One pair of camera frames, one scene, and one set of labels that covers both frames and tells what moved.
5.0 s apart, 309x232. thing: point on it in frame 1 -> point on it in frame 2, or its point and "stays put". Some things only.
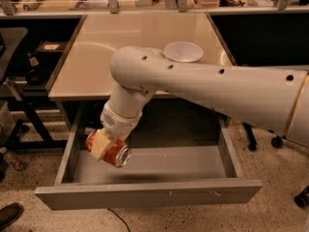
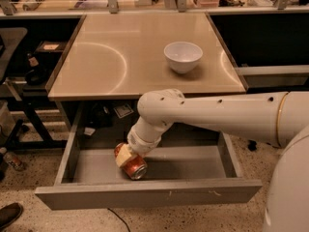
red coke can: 117,153 -> 134,167
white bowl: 183,51 stays put
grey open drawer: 179,154 stays put
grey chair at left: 11,38 stays put
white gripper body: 118,124 -> 140,146
